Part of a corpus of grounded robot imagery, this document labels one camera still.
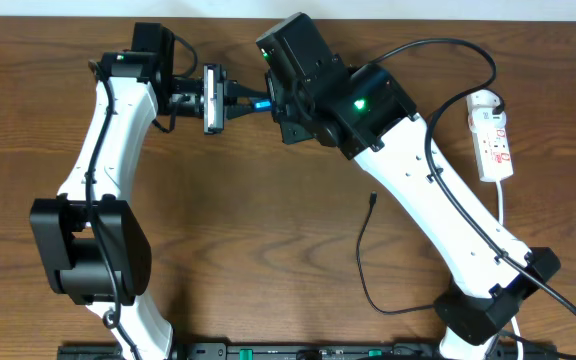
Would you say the Galaxy S25+ smartphone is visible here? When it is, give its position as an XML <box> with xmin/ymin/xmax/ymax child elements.
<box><xmin>251</xmin><ymin>99</ymin><xmax>272</xmax><ymax>112</ymax></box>

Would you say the black USB charging cable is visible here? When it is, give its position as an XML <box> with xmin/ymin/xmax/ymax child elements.
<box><xmin>355</xmin><ymin>86</ymin><xmax>507</xmax><ymax>316</ymax></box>

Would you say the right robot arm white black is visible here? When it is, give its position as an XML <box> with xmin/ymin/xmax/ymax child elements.
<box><xmin>256</xmin><ymin>12</ymin><xmax>560</xmax><ymax>359</ymax></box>

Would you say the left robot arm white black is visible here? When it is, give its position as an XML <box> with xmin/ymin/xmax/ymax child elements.
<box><xmin>29</xmin><ymin>22</ymin><xmax>272</xmax><ymax>359</ymax></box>

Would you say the white power strip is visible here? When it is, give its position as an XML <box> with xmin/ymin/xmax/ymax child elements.
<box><xmin>466</xmin><ymin>89</ymin><xmax>514</xmax><ymax>183</ymax></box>

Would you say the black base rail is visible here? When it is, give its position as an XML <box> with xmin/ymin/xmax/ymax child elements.
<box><xmin>56</xmin><ymin>343</ymin><xmax>557</xmax><ymax>360</ymax></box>

